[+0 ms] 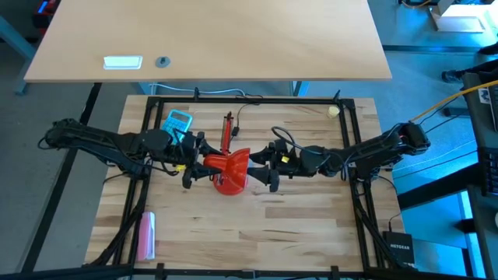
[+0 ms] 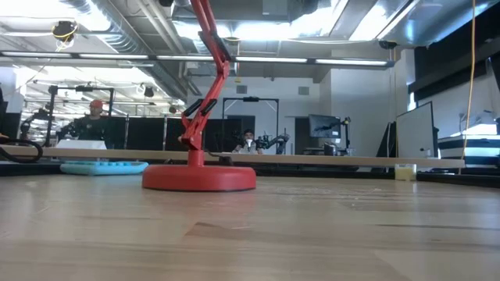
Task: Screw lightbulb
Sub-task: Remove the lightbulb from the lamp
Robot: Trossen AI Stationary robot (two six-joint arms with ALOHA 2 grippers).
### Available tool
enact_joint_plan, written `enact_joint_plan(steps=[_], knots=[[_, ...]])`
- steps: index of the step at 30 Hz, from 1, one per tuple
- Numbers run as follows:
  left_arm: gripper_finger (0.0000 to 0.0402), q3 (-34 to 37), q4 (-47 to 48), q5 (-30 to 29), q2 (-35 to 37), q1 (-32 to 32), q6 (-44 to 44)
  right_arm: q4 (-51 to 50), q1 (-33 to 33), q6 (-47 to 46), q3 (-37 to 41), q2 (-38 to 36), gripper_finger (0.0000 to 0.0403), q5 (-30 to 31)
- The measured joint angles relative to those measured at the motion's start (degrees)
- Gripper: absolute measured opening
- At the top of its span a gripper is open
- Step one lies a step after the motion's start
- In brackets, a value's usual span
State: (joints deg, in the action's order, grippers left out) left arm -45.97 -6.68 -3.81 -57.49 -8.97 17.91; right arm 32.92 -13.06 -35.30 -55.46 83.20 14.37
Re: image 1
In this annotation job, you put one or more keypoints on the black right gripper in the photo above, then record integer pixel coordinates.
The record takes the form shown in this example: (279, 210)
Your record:
(297, 161)

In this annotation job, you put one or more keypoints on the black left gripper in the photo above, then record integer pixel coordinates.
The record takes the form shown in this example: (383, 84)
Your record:
(183, 151)

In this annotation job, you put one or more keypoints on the red desk lamp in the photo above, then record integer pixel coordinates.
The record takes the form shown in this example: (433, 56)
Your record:
(233, 167)

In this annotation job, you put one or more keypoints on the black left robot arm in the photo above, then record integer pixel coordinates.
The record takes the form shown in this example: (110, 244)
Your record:
(97, 138)

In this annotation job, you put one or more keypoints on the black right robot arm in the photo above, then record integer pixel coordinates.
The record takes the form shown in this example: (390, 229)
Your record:
(373, 149)

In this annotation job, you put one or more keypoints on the turquoise calculator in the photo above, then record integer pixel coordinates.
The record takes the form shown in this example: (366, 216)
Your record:
(177, 121)

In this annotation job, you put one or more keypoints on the cream candle in glass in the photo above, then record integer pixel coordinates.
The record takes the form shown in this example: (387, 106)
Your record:
(333, 112)

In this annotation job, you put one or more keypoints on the pink and white pack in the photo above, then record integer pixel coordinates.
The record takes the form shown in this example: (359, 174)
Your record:
(146, 235)

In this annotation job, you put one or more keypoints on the beige wooden desk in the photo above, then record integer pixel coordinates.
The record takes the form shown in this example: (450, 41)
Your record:
(210, 39)

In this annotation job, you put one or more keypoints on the white desk outlet plate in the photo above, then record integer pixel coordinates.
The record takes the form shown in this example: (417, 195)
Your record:
(123, 62)

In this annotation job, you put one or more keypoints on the black floor bar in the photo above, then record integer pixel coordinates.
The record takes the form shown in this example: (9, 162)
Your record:
(58, 183)

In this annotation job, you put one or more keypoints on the person's shoe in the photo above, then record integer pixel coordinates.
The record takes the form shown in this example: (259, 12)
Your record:
(451, 75)

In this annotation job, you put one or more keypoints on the black side desk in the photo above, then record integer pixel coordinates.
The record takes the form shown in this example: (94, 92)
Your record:
(486, 175)

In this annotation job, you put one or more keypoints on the white cardboard box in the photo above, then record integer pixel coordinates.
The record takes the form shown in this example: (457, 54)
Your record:
(459, 17)

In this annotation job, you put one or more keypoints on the black aluminium table frame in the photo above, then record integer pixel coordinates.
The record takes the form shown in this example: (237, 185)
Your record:
(350, 155)

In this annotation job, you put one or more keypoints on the black Netgear network switch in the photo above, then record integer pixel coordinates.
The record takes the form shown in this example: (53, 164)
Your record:
(398, 247)

